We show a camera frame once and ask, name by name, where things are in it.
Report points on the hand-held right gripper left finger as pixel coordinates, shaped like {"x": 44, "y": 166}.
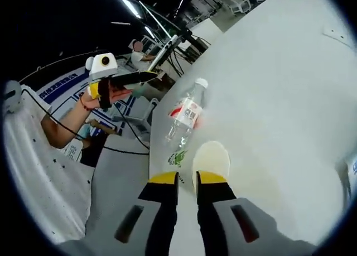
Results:
{"x": 161, "y": 211}

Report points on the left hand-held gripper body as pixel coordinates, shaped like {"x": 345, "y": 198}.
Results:
{"x": 101, "y": 67}

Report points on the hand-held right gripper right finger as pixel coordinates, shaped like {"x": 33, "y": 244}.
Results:
{"x": 217, "y": 211}

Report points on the white floral paper cup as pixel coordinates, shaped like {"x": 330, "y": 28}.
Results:
{"x": 210, "y": 158}

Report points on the clear plastic bottle red label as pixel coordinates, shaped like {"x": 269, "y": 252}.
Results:
{"x": 187, "y": 111}

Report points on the person's left hand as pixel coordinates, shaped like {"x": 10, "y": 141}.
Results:
{"x": 118, "y": 94}

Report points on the white chest device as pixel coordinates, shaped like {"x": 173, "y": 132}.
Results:
{"x": 11, "y": 97}

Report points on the person's white dotted shirt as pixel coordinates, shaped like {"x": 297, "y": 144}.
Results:
{"x": 42, "y": 178}

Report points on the white table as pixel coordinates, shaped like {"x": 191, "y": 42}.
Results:
{"x": 279, "y": 100}

